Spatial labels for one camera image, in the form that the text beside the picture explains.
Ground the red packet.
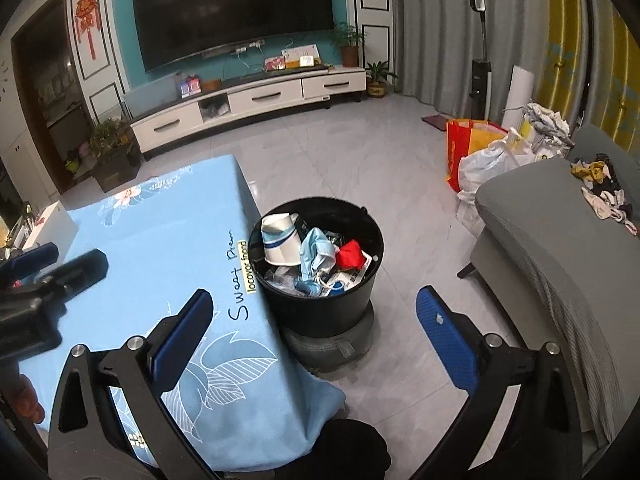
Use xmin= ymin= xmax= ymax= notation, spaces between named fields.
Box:
xmin=335 ymin=240 xmax=362 ymax=270

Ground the patterned cloth pile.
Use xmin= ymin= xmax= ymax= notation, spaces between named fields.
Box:
xmin=522 ymin=102 xmax=576 ymax=151

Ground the mixed clothes pile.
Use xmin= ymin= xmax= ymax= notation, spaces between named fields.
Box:
xmin=570 ymin=157 xmax=640 ymax=236

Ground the large left potted plant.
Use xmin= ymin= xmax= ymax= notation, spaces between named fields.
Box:
xmin=87 ymin=115 xmax=143 ymax=193

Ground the blue face mask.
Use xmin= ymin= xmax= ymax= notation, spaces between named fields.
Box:
xmin=299 ymin=226 xmax=338 ymax=286

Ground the black trash bin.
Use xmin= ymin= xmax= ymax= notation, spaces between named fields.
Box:
xmin=247 ymin=198 xmax=386 ymax=339

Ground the clear plastic bag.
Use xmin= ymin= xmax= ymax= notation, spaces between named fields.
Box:
xmin=262 ymin=265 xmax=303 ymax=291

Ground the upright vacuum cleaner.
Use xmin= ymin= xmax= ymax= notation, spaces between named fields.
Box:
xmin=469 ymin=0 xmax=496 ymax=122

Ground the small potted plant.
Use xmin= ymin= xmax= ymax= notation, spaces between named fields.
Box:
xmin=364 ymin=60 xmax=398 ymax=98

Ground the grey sofa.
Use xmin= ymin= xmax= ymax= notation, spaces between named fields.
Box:
xmin=457 ymin=122 xmax=640 ymax=466

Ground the person's dark clothed leg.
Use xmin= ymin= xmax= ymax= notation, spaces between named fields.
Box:
xmin=305 ymin=417 xmax=392 ymax=480

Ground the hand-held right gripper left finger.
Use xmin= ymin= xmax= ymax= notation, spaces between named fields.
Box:
xmin=47 ymin=289 xmax=216 ymax=480

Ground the white plastic bag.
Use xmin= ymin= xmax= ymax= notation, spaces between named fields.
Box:
xmin=457 ymin=130 xmax=538 ymax=206

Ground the grey curtain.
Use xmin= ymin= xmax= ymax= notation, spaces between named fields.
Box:
xmin=390 ymin=0 xmax=556 ymax=116

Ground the black television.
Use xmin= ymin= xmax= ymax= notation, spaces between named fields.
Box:
xmin=131 ymin=0 xmax=336 ymax=75

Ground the white blue small carton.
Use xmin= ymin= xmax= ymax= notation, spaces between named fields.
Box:
xmin=325 ymin=255 xmax=378 ymax=293

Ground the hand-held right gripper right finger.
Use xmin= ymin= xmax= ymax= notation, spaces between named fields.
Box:
xmin=415 ymin=285 xmax=585 ymax=480

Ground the white paper cup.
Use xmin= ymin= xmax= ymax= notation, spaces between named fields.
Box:
xmin=261 ymin=213 xmax=302 ymax=267

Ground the grey panel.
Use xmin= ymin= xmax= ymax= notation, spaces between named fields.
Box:
xmin=122 ymin=77 xmax=183 ymax=121

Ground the tall potted plant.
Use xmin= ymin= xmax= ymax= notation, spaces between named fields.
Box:
xmin=330 ymin=22 xmax=366 ymax=68

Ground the red yellow shopping bag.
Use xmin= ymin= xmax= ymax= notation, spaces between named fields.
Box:
xmin=445 ymin=119 xmax=508 ymax=193

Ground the white television cabinet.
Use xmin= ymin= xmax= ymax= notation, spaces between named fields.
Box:
xmin=127 ymin=65 xmax=368 ymax=161

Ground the yellow curtain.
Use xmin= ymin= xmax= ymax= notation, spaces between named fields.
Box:
xmin=535 ymin=0 xmax=640 ymax=161

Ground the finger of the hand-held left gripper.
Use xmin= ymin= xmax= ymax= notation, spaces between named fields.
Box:
xmin=30 ymin=249 xmax=109 ymax=306
xmin=0 ymin=242 xmax=60 ymax=283

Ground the red knot wall decoration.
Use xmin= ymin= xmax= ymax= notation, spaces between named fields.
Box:
xmin=74 ymin=0 xmax=103 ymax=61

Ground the white desk calendar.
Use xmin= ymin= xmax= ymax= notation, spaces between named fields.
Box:
xmin=281 ymin=46 xmax=321 ymax=68

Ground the blue floral tablecloth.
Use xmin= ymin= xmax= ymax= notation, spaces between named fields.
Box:
xmin=0 ymin=154 xmax=347 ymax=473

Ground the white box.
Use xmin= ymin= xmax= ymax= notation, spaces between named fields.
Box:
xmin=27 ymin=200 xmax=80 ymax=251

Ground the person's left hand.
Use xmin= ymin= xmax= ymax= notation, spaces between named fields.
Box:
xmin=15 ymin=374 xmax=46 ymax=425

